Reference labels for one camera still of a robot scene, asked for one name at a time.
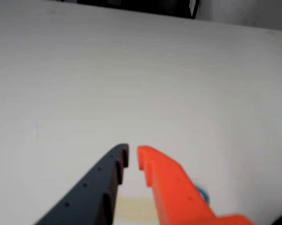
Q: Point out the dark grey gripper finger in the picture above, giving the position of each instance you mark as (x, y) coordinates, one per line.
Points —
(89, 192)

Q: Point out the long beige masking tape strip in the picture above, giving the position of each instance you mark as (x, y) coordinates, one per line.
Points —
(136, 208)

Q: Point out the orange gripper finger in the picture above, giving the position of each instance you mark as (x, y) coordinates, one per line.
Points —
(178, 192)

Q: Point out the black background object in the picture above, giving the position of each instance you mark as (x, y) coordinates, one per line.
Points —
(136, 7)

